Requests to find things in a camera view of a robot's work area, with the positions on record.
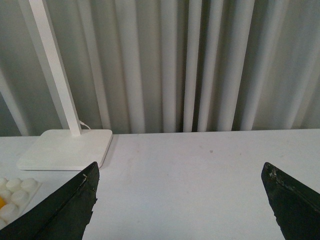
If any grey pleated curtain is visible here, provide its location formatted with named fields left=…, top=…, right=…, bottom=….
left=0, top=0, right=320, bottom=137

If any white studded base plate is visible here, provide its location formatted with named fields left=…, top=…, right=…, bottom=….
left=0, top=177, right=42, bottom=229

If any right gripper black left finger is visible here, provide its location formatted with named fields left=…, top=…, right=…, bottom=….
left=0, top=161, right=100, bottom=240

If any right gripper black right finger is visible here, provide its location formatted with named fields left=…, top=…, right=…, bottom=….
left=261, top=162, right=320, bottom=240

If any white desk lamp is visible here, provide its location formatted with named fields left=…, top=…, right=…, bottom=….
left=17, top=0, right=113, bottom=171

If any white lamp cable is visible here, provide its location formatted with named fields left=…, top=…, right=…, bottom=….
left=79, top=119, right=92, bottom=131

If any yellow two-stud toy block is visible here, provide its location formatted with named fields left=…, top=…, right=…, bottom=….
left=0, top=197, right=6, bottom=209

